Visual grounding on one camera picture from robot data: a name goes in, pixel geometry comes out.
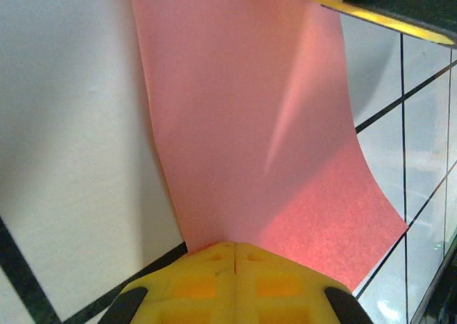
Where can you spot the pink square paper sheet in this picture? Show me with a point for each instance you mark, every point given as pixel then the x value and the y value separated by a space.
pixel 232 124

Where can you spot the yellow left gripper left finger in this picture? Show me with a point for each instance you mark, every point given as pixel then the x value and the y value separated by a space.
pixel 193 295

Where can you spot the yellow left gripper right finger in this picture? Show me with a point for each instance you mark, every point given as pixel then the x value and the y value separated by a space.
pixel 282 295

